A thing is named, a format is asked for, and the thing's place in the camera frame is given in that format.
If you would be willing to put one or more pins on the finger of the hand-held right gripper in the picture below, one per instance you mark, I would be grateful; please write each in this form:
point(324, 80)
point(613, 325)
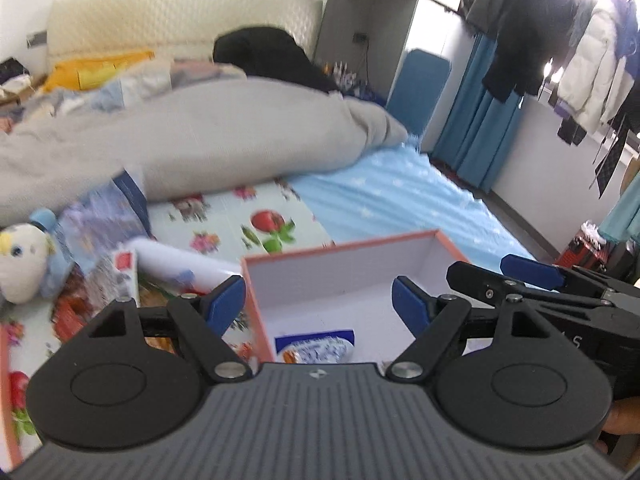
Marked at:
point(530, 267)
point(470, 277)

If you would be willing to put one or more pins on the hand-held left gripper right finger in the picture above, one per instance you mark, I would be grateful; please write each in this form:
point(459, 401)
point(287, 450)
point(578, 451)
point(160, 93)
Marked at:
point(407, 305)

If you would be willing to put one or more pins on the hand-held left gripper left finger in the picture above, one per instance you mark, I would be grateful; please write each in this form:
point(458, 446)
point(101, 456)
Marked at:
point(227, 301)

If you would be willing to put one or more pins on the orange snack packet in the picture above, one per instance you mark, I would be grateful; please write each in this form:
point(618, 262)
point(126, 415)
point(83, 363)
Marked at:
point(160, 344)

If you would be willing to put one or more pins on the pink-edged cardboard box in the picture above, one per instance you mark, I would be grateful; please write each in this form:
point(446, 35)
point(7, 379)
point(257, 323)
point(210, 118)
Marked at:
point(330, 280)

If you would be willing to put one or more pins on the blue white snack packet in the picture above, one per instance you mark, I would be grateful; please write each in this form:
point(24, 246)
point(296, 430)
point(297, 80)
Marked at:
point(315, 347)

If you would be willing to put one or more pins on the white red-label snack packet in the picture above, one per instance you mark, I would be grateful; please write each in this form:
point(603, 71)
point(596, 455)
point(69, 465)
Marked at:
point(117, 280)

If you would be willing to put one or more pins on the red snack packet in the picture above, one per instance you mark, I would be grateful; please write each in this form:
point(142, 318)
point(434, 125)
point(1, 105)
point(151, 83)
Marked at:
point(70, 317)

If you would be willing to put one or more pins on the person's right hand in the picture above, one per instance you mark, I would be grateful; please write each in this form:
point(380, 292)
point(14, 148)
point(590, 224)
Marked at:
point(625, 416)

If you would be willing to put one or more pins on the red suitcase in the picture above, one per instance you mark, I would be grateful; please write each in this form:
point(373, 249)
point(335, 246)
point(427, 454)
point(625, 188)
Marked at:
point(582, 247)

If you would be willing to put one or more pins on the white cylindrical bottle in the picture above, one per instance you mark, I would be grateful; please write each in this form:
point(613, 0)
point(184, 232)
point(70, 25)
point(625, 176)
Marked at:
point(170, 262)

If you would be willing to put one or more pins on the fruit print mat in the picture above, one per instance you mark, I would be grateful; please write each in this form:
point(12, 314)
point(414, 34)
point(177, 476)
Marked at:
point(225, 215)

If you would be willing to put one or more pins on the teal hanging cloth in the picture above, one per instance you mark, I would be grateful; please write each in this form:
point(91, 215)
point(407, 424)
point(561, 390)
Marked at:
point(622, 215)

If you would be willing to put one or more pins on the blue star bed sheet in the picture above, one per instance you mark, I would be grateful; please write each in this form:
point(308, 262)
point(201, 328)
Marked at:
point(400, 195)

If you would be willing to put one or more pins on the translucent blue plastic bag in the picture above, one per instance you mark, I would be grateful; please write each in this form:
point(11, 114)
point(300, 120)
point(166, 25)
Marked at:
point(100, 220)

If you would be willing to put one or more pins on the blue curtain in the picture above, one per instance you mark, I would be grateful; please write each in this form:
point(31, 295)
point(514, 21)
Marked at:
point(475, 120)

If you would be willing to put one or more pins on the grey duvet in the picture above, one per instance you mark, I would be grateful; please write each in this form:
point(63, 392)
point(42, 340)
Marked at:
point(200, 130)

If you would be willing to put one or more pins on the blue covered chair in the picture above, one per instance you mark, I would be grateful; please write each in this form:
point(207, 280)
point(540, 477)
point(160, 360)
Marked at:
point(417, 90)

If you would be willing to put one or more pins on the white duck plush toy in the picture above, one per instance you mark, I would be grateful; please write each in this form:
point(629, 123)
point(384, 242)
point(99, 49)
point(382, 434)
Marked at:
point(22, 265)

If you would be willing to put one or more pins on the white hanging jacket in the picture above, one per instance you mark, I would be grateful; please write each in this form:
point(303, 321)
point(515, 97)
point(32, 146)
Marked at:
point(595, 65)

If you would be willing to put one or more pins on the group of small bottles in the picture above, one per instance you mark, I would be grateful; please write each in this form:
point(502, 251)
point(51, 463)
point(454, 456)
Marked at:
point(350, 77)

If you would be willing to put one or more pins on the black hanging coat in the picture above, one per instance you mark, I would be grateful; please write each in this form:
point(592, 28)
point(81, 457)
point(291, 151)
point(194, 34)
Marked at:
point(530, 30)

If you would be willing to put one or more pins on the pink-edged box lid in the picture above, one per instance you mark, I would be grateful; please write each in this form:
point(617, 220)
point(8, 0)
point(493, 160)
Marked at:
point(7, 400)

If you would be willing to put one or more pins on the patchwork quilt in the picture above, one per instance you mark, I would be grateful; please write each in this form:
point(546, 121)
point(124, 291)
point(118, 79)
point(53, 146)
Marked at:
point(100, 92)

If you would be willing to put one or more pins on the black clothing heap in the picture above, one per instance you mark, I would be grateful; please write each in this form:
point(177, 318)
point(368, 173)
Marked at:
point(270, 55)

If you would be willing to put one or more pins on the yellow pillow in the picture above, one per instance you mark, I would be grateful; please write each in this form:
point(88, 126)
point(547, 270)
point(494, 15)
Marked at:
point(90, 70)

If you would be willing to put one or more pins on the cream padded headboard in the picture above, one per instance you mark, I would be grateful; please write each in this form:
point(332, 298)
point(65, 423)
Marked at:
point(175, 15)

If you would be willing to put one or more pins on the heap of clothes on nightstand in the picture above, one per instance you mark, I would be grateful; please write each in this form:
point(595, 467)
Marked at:
point(15, 77)

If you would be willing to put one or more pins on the black wall socket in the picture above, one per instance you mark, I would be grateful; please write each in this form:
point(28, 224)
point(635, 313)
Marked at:
point(360, 37)

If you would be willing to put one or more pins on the grey wall cabinet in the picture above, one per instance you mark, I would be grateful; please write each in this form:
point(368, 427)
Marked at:
point(370, 5)

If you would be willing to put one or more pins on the grey wall switch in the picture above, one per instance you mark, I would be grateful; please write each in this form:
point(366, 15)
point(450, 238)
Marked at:
point(37, 40)

